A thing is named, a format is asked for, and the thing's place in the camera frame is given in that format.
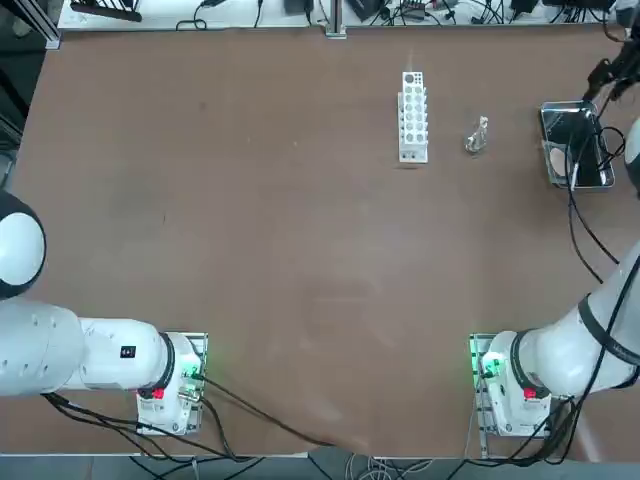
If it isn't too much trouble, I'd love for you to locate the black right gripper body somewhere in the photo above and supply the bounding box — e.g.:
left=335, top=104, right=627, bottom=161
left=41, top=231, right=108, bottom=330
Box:
left=607, top=39, right=640, bottom=84

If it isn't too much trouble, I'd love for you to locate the clear glass flask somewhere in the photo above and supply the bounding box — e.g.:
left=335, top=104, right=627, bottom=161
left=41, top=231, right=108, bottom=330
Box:
left=462, top=115, right=491, bottom=154

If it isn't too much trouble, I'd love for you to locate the steel tray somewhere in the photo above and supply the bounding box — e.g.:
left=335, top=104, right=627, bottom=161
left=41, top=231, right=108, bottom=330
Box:
left=538, top=99, right=616, bottom=190

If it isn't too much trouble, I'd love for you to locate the large black power adapter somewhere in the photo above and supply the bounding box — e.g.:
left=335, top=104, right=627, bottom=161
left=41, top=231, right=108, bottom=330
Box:
left=542, top=0, right=617, bottom=9

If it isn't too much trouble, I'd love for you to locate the white test tube rack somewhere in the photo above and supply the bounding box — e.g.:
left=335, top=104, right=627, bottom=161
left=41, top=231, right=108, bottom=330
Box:
left=398, top=71, right=430, bottom=164

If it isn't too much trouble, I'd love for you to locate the white side table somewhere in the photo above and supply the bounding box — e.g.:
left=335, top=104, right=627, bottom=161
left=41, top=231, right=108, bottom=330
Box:
left=57, top=0, right=626, bottom=29

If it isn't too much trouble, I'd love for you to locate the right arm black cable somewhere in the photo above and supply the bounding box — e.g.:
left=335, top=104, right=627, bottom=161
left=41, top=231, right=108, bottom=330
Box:
left=567, top=92, right=640, bottom=401

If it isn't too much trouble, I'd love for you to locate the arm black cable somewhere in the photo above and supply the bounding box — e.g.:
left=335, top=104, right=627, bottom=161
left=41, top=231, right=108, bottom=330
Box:
left=42, top=392, right=241, bottom=461
left=567, top=92, right=640, bottom=401

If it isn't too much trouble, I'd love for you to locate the aluminium camera mount post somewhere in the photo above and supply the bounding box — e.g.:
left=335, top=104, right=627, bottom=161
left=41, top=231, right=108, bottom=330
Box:
left=324, top=0, right=347, bottom=39

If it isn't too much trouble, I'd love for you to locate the black cable across table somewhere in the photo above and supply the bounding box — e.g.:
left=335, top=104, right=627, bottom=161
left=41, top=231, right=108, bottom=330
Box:
left=198, top=375, right=351, bottom=447

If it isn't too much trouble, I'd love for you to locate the aluminium frame post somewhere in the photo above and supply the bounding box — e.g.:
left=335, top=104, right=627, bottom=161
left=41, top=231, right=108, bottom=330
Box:
left=19, top=0, right=62, bottom=50

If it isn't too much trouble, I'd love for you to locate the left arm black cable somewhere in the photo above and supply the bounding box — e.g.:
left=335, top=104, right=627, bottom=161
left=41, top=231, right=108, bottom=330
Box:
left=42, top=392, right=241, bottom=461

